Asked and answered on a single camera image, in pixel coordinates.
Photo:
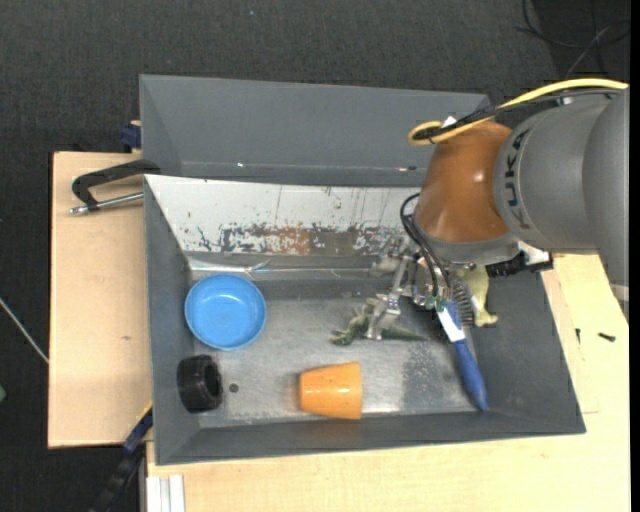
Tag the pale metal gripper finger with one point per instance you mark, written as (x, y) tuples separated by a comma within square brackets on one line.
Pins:
[(386, 315), (395, 260)]

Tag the dark green toy dinosaur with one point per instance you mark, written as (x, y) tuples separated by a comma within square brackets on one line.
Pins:
[(356, 327)]

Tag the black ribbed spring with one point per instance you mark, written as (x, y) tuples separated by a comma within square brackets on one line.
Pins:
[(463, 302)]

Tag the pale yellow toy dinosaur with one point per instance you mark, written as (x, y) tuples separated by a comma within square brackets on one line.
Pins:
[(481, 295)]

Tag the orange plastic cup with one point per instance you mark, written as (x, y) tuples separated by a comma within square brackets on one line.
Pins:
[(332, 391)]

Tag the blue and white pen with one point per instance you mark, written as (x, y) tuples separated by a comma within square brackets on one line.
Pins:
[(470, 367)]

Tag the grey metal bin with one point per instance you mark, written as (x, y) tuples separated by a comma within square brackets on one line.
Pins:
[(310, 130)]

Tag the blue plastic bowl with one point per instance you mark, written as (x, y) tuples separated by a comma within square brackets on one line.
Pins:
[(225, 312)]

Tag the small black screw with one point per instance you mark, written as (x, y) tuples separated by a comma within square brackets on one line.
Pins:
[(608, 337)]

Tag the pale wood flat board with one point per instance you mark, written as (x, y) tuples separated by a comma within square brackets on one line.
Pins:
[(97, 300)]

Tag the black cylinder on white bracket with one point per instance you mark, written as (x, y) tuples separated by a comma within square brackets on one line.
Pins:
[(507, 267)]

